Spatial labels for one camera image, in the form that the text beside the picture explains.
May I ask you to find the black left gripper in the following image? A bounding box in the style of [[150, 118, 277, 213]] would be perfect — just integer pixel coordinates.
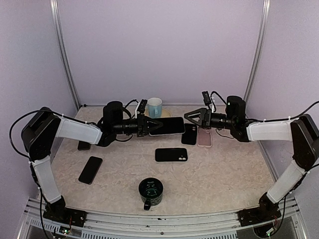
[[113, 114, 163, 137]]

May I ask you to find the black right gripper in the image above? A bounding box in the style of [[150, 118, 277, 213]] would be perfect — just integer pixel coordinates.
[[184, 107, 236, 129]]

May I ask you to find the black smartphone with white frame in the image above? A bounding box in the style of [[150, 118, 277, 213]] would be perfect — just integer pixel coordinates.
[[149, 117, 185, 136]]

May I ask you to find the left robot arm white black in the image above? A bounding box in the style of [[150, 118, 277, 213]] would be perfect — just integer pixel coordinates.
[[21, 100, 163, 222]]

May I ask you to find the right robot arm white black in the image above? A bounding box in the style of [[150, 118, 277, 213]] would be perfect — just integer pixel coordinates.
[[184, 92, 319, 226]]

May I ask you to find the pink phone case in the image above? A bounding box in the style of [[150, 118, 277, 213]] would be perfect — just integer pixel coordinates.
[[197, 127, 212, 148]]

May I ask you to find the beige plate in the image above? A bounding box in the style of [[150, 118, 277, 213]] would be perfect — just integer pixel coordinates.
[[145, 109, 172, 118]]

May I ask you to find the light blue mug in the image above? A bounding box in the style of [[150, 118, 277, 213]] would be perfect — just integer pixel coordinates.
[[147, 98, 162, 119]]

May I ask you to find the black mug with green print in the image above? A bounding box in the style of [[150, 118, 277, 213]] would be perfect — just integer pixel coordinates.
[[139, 177, 163, 211]]

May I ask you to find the black smartphone on table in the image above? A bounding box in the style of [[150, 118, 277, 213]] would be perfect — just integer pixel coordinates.
[[78, 156, 103, 185]]

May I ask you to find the purple-edged smartphone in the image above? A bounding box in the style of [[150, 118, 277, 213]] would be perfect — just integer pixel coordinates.
[[77, 141, 91, 151]]

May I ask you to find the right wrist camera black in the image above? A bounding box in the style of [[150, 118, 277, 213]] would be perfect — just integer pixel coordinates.
[[202, 91, 217, 113]]

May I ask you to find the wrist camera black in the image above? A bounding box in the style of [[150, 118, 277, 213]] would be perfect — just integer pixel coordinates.
[[202, 91, 217, 113], [135, 99, 148, 118]]

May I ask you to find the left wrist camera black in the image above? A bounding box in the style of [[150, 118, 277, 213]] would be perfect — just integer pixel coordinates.
[[135, 99, 148, 118]]

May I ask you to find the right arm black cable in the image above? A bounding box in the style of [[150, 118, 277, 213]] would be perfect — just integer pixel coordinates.
[[286, 99, 319, 122]]

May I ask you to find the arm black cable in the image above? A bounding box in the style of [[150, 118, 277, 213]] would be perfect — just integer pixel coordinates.
[[9, 111, 43, 160], [286, 99, 319, 122]]

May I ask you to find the right aluminium corner post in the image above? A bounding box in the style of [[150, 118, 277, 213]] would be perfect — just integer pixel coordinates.
[[244, 0, 271, 103]]

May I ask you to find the aluminium corner post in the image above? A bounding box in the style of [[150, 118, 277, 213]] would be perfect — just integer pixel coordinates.
[[50, 0, 81, 110], [244, 0, 271, 103]]

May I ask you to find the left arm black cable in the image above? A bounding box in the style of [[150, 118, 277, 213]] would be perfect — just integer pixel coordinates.
[[9, 111, 43, 160]]

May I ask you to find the aluminium front rail frame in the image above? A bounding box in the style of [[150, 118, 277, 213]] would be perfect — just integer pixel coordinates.
[[17, 196, 307, 239]]

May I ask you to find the left aluminium corner post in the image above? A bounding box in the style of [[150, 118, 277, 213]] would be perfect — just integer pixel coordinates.
[[50, 0, 81, 110]]

